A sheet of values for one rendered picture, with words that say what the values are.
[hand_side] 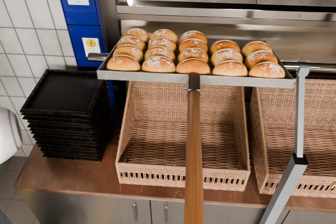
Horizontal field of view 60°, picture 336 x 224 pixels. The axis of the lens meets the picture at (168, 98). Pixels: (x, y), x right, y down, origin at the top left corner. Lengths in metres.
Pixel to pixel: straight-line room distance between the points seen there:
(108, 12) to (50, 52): 0.40
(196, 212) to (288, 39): 1.10
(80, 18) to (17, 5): 0.29
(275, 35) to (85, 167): 1.06
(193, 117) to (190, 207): 0.23
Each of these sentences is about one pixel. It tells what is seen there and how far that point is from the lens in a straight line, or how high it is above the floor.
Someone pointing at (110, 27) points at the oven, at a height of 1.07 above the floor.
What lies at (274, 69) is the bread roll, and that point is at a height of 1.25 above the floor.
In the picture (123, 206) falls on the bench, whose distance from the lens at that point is 1.44.
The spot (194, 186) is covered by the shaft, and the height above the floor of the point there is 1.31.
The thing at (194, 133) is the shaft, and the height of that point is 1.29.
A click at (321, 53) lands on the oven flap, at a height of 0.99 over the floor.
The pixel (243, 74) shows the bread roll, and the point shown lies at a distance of 0.85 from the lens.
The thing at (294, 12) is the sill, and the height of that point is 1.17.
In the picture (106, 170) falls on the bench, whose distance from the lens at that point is 1.41.
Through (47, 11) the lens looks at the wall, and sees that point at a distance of 1.46.
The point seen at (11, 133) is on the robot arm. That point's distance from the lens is 0.82.
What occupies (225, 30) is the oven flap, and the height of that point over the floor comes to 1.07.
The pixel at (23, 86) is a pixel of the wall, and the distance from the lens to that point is 1.81.
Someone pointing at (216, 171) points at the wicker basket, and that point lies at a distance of 1.23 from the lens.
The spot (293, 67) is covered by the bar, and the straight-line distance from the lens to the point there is 1.04.
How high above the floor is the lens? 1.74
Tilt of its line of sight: 43 degrees down
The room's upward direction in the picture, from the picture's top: straight up
